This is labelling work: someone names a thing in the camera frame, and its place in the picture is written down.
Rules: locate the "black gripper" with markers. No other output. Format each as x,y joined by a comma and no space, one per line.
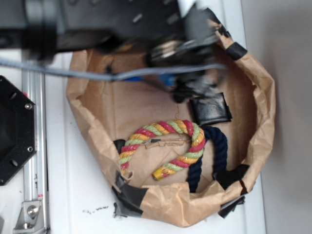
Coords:
197,52

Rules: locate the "blue sponge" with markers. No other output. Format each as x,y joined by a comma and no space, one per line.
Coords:
162,79

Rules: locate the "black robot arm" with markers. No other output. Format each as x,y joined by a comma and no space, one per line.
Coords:
177,40

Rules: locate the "black leather wallet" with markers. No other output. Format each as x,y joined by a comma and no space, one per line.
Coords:
211,110

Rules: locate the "brown paper bag bin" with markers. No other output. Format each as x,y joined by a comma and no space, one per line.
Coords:
159,163

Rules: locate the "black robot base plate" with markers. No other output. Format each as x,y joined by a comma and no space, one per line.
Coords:
17,130

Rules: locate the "metal corner bracket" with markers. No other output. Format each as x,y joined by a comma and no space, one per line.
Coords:
31,218

